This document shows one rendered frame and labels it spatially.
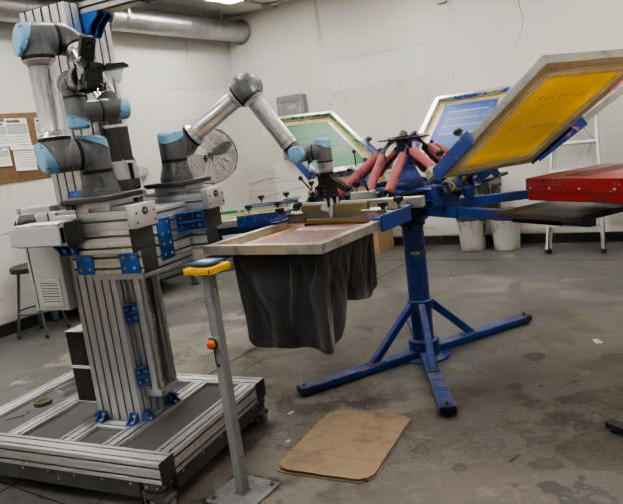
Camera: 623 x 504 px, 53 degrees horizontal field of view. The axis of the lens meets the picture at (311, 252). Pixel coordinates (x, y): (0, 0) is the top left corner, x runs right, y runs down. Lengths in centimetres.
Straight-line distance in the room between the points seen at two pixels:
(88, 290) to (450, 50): 508
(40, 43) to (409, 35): 524
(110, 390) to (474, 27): 528
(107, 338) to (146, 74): 487
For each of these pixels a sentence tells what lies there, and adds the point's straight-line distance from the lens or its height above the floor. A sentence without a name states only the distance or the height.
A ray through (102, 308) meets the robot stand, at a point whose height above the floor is 76.
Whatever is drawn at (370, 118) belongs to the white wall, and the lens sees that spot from 743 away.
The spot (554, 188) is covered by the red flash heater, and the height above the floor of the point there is 107.
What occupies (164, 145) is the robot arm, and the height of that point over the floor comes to 142.
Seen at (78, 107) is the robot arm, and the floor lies 157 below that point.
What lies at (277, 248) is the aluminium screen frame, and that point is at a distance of 240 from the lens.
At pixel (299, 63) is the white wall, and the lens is 792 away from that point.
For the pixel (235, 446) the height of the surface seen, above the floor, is 22.
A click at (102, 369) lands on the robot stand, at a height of 47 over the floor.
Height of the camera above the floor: 137
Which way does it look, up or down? 10 degrees down
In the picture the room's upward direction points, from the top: 7 degrees counter-clockwise
